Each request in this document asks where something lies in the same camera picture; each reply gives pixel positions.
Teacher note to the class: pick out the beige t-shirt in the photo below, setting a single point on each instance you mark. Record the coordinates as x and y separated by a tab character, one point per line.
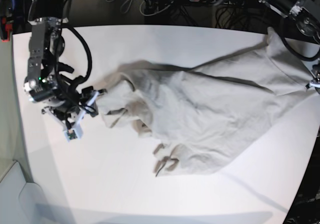
206	116

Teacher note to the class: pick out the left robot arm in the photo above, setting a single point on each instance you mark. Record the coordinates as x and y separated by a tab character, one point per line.
305	14

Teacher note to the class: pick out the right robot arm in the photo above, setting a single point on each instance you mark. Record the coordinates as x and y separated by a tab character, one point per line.
45	81

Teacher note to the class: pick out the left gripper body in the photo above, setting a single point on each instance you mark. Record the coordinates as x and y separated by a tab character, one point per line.
316	74

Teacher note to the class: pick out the red black clamp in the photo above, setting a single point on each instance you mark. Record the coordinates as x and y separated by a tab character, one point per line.
6	23

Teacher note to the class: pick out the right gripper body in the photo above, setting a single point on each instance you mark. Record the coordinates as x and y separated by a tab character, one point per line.
69	109

